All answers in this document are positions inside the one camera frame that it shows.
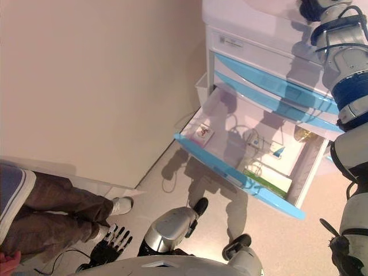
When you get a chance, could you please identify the bystander bare hand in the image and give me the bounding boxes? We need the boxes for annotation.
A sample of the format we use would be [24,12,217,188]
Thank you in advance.
[0,249,22,274]

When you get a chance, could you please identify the white cart side bin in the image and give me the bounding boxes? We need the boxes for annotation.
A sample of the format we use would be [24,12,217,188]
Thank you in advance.
[195,72,209,108]

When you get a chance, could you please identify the white medical cart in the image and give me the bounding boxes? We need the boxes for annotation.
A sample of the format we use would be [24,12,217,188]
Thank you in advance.
[195,0,368,222]

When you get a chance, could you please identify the pink cartoon medicine box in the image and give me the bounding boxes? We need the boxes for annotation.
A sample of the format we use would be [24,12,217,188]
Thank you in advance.
[193,122,216,145]

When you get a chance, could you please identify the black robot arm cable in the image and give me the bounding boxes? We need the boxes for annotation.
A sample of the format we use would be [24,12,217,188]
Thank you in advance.
[34,249,93,274]

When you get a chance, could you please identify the silver robot leg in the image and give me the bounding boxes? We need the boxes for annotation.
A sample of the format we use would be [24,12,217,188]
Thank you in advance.
[222,233,263,276]
[137,197,209,257]

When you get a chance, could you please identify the brown person trousers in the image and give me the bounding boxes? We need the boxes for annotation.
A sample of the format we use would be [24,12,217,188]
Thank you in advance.
[0,169,114,260]

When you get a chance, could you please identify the white person shoe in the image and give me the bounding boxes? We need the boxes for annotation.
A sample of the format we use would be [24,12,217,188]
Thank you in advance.
[112,196,135,216]
[91,224,112,243]

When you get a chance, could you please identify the cart drawer label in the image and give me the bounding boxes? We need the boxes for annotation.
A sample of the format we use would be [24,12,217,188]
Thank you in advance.
[219,34,243,47]

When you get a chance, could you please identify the white lockable cart drawer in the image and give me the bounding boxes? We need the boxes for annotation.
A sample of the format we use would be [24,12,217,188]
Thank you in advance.
[210,25,327,80]

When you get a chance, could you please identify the white flat board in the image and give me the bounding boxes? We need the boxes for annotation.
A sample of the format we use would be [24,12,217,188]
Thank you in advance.
[0,155,148,200]

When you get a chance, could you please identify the silver left robot leg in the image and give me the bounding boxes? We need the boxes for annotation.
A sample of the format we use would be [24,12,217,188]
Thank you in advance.
[137,197,209,257]

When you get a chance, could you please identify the gold foil packet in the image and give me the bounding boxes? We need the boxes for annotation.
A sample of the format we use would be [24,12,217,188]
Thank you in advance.
[294,127,313,143]

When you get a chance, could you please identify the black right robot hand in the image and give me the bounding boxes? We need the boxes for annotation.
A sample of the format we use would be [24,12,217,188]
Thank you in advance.
[297,0,324,22]

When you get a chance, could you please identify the silver right robot leg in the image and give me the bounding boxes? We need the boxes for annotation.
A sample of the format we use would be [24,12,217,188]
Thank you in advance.
[222,233,263,276]

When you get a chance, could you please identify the blue person shirt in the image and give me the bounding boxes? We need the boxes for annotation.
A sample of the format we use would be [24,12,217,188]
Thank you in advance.
[0,166,37,237]

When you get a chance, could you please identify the long green white medicine box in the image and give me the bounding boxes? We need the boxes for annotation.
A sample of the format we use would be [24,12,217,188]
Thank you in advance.
[242,167,293,200]

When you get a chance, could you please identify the blue white medicine box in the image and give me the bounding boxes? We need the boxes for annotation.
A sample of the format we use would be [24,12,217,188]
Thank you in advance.
[247,137,289,160]

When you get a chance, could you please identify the silver robot torso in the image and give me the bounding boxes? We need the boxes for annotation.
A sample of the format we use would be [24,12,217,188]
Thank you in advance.
[114,252,231,276]

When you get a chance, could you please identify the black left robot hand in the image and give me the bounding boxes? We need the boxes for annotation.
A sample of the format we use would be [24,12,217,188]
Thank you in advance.
[91,224,134,264]

